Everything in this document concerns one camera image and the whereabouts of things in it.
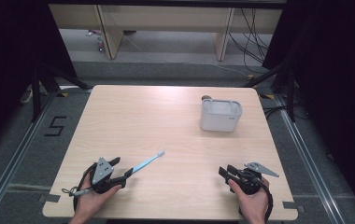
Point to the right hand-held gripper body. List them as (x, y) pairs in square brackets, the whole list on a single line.
[(249, 183)]

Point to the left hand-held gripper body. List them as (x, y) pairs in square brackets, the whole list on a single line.
[(102, 171)]

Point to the blue toothbrush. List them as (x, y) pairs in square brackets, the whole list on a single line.
[(147, 161)]

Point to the person's right hand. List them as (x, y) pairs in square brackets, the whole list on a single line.
[(255, 203)]

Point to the person's left hand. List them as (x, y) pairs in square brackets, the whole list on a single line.
[(93, 202)]

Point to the grey tape strip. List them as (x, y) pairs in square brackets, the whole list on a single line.
[(292, 206), (49, 198)]

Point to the white plastic container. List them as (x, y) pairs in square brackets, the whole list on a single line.
[(220, 116)]

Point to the yellow black floor tape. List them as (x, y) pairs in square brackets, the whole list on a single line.
[(269, 96), (250, 76), (63, 94)]

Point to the black metal stand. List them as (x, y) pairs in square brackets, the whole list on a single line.
[(37, 93), (291, 93)]

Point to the small colourful floor items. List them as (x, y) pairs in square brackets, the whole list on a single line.
[(99, 43)]

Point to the black curtain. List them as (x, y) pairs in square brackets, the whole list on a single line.
[(10, 62), (337, 77)]

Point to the beige wooden desk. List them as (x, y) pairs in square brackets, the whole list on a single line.
[(166, 18)]

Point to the metal floor rail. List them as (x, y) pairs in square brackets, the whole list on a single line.
[(13, 161), (309, 161)]

